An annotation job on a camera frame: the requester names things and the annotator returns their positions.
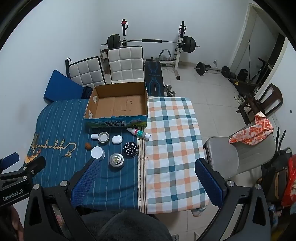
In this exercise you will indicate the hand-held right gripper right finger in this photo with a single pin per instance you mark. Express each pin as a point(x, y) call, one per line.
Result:
point(209, 183)

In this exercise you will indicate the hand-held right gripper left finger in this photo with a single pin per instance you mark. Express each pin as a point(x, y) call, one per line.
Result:
point(86, 182)

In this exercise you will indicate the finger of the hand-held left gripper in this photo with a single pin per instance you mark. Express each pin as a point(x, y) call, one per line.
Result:
point(9, 159)
point(34, 165)

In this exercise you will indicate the white round jar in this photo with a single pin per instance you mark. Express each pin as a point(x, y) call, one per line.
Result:
point(97, 153)

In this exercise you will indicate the brown walnut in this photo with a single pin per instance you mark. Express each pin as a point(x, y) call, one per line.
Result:
point(88, 146)

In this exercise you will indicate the tall silver tin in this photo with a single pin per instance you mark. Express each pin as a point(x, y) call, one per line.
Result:
point(116, 160)

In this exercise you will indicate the shallow silver tin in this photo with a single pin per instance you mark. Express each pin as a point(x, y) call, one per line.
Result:
point(103, 137)

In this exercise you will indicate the black round tin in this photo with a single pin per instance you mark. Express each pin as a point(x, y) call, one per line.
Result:
point(130, 149)

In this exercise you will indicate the white spray bottle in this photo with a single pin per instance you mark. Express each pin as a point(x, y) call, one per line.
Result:
point(140, 134)

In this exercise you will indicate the cardboard box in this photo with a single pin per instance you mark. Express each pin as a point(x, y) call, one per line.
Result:
point(115, 105)

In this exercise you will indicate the person's left hand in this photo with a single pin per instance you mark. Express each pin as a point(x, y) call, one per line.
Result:
point(9, 223)

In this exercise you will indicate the grey padded chair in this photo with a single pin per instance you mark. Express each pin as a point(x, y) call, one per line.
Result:
point(231, 155)

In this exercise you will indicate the blue striped blanket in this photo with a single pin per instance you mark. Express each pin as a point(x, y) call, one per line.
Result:
point(57, 129)

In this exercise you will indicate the small white bottle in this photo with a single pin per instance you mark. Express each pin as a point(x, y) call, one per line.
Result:
point(94, 136)

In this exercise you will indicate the plaid blanket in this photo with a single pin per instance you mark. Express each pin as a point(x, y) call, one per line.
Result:
point(171, 150)

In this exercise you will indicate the white oval case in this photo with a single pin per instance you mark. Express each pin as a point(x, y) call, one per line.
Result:
point(116, 139)

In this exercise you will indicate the person's dark grey clothing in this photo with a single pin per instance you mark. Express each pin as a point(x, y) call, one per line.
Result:
point(124, 228)

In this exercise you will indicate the orange patterned cloth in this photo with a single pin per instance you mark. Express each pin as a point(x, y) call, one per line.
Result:
point(254, 131)

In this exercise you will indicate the blue foam mat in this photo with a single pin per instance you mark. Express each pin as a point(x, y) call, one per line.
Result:
point(60, 88)

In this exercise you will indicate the red bag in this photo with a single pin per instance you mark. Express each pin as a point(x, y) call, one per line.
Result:
point(291, 183)

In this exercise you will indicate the white shoes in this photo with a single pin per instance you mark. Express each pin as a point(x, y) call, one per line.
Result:
point(239, 98)

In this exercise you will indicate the dark wooden chair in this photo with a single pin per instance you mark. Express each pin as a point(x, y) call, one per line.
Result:
point(261, 103)

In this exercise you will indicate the chrome dumbbell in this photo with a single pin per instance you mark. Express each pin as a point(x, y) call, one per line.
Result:
point(171, 93)
point(167, 87)

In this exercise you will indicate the white padded chair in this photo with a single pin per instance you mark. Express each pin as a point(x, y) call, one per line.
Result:
point(124, 62)
point(85, 71)

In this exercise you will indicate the short barbell with black plates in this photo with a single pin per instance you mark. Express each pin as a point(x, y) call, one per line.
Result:
point(201, 68)

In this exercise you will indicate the black weight bench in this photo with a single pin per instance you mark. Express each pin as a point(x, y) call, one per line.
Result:
point(153, 76)

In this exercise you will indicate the black exercise bike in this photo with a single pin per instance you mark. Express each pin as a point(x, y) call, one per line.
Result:
point(262, 68)

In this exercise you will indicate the long barbell with black plates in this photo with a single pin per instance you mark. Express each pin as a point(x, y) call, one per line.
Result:
point(151, 41)

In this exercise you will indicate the black metal frame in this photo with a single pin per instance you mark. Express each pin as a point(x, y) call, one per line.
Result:
point(281, 143)

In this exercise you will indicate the white door frame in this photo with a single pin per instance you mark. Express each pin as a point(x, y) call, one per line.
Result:
point(246, 34)

